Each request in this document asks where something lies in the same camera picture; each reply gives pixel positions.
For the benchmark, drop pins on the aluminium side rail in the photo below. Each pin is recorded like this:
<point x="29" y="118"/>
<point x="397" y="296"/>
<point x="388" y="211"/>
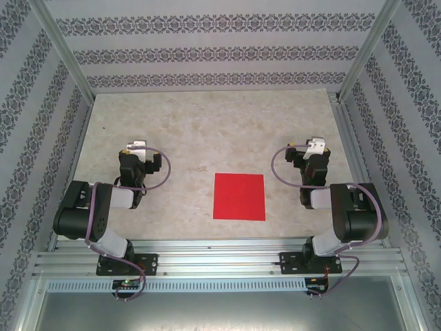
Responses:
<point x="76" y="155"/>
<point x="351" y="145"/>

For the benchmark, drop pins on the small circuit board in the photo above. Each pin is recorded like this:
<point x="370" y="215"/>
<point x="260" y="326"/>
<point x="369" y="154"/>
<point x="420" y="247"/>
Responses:
<point x="125" y="283"/>
<point x="315" y="286"/>

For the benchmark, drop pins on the aluminium mounting rail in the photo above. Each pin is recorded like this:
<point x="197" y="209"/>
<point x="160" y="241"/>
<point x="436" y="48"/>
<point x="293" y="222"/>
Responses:
<point x="213" y="257"/>

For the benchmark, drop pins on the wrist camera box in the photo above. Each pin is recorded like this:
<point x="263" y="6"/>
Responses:
<point x="317" y="145"/>
<point x="140" y="145"/>

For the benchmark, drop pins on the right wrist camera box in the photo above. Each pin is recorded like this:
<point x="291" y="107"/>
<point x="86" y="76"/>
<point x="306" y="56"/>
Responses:
<point x="317" y="145"/>

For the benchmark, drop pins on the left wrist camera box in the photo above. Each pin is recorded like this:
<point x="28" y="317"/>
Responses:
<point x="140" y="145"/>

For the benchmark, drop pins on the red square paper sheet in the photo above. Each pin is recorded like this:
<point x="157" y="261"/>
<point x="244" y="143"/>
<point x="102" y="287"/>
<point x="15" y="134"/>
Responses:
<point x="239" y="196"/>

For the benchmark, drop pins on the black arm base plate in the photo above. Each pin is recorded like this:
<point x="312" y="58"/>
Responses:
<point x="286" y="262"/>
<point x="151" y="263"/>

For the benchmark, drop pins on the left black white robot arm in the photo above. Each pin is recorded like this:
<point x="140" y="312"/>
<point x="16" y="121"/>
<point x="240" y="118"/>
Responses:
<point x="79" y="213"/>

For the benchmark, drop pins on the grey metal sheet tray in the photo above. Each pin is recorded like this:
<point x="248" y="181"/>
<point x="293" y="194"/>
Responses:
<point x="220" y="310"/>

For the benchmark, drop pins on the aluminium frame post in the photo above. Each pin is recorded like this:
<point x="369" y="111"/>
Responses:
<point x="371" y="45"/>
<point x="62" y="45"/>

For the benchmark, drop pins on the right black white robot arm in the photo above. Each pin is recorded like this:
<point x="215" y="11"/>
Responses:
<point x="361" y="220"/>

